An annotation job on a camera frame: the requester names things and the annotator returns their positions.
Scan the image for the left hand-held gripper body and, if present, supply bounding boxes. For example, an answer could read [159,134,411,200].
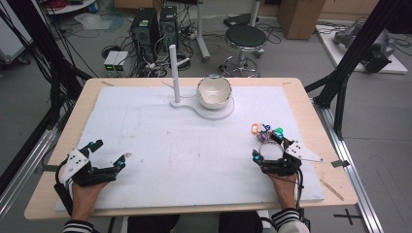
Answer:
[59,148,119,188]

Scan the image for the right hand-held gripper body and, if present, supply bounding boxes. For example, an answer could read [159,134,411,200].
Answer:
[260,140,324,178]

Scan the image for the bunch of colourful key tags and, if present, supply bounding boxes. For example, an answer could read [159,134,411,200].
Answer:
[250,121,285,144]

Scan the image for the person's left hand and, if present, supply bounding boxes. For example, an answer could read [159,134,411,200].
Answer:
[71,182,110,222]

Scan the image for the person's right hand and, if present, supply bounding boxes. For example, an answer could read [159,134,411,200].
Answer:
[267,172,299,212]

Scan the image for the grey tape piece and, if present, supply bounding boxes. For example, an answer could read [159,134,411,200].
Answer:
[330,159,351,169]

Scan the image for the thin wooden stick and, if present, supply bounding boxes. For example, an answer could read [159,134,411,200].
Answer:
[319,179,345,202]

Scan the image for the white foam mat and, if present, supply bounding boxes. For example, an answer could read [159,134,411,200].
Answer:
[54,84,326,214]

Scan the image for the person's legs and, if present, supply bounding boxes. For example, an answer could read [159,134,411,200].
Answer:
[126,211,264,233]

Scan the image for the white bowl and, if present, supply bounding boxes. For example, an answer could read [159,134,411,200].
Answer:
[196,74,233,111]

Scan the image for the black tape cross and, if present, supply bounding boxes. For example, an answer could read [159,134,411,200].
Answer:
[332,208,362,226]

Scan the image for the small white device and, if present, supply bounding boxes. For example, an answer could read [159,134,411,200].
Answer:
[103,50,120,73]
[113,50,129,73]

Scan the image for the white platform board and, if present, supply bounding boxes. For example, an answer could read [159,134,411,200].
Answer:
[315,23,409,75]

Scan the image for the black round stool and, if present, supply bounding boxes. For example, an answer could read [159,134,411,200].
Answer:
[219,24,268,79]

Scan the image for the cardboard box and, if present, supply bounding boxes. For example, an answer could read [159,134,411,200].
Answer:
[276,0,326,41]

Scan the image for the grey machine on platform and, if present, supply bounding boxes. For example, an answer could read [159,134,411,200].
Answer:
[332,21,396,74]

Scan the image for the black computer tower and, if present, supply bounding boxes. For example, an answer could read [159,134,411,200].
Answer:
[130,7,161,63]
[158,5,180,50]

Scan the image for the white table leg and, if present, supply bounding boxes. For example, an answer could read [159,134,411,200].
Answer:
[193,0,212,63]

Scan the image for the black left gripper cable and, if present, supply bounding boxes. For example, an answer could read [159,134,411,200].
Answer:
[53,160,75,216]

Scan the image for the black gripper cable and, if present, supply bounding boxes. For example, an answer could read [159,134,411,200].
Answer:
[53,160,75,216]
[292,168,306,221]

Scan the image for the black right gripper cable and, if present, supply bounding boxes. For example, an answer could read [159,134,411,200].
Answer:
[292,168,306,221]

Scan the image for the aluminium rail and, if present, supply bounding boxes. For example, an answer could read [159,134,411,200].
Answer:
[312,98,385,233]
[0,128,60,221]

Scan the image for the black metal frame with cables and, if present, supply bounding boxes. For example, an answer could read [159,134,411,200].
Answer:
[0,0,93,196]

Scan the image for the white stand with post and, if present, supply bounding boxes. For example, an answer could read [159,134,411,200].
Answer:
[168,44,235,121]

